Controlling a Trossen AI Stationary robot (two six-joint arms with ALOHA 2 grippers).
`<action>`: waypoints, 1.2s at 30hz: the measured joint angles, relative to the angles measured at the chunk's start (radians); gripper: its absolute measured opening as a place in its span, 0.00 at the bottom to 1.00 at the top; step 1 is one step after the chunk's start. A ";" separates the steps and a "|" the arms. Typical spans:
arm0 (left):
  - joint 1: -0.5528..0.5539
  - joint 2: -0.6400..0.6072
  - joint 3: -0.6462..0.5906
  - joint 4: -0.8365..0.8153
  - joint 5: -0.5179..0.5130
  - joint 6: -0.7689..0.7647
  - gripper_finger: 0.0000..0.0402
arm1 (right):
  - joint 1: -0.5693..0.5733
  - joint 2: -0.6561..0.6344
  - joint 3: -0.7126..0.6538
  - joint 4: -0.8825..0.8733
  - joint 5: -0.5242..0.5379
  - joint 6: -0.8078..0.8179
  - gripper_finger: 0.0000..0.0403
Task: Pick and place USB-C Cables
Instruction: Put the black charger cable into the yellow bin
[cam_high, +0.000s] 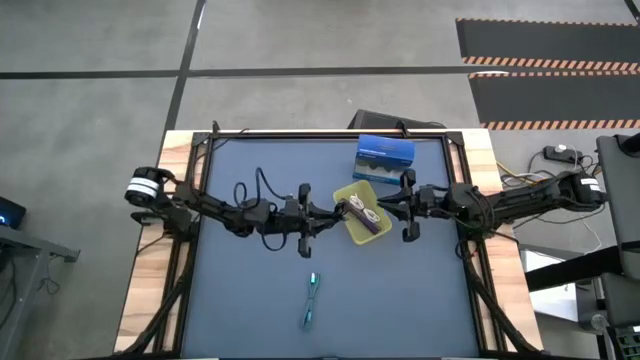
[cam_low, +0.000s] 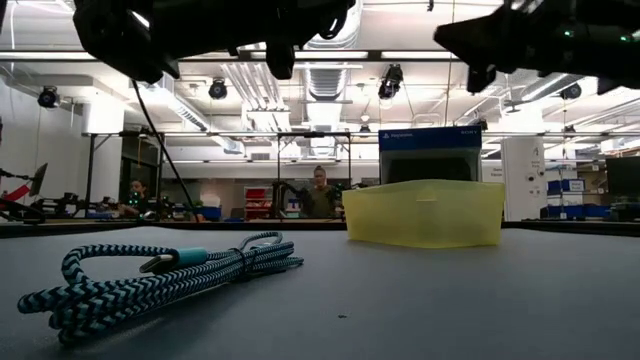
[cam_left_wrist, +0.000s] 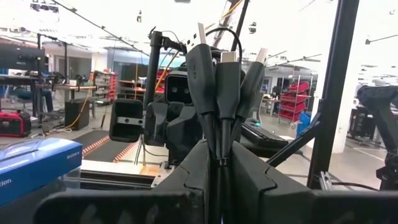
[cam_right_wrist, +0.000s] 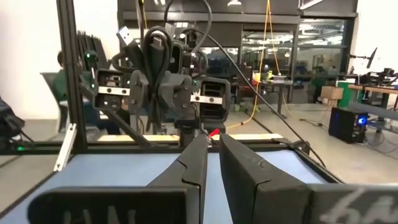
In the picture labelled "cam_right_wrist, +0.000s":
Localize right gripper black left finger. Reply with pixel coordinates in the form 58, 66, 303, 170
27, 133, 209, 224

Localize dark table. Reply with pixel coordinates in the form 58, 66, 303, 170
259, 79, 295, 119

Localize silver metal bracket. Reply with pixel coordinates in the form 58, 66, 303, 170
53, 123, 78, 172

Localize yellow hanging cable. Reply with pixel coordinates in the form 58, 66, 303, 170
226, 0, 282, 129

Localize black frame base rail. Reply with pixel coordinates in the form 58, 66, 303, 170
0, 139, 312, 157

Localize brown cardboard box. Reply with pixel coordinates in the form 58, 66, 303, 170
320, 85, 345, 101

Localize light wooden board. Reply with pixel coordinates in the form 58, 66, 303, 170
98, 133, 284, 142

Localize black computer tower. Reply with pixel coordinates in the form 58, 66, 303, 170
328, 107, 368, 144

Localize wooden top workbench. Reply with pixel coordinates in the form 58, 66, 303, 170
347, 83, 398, 135

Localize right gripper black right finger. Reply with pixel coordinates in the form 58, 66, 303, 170
218, 133, 398, 224

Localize black USB cable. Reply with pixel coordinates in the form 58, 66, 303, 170
111, 26, 174, 134

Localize person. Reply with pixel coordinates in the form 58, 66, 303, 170
51, 50, 94, 133

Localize green bin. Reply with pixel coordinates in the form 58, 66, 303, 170
337, 80, 357, 108

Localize black leaning panels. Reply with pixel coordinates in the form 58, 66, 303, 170
76, 30, 110, 71

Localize black aluminium frame post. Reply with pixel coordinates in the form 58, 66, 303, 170
55, 0, 88, 152

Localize black diagonal frame brace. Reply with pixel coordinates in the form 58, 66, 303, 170
101, 107, 152, 147

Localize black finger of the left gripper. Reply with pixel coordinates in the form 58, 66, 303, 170
158, 70, 194, 121
127, 69, 150, 115

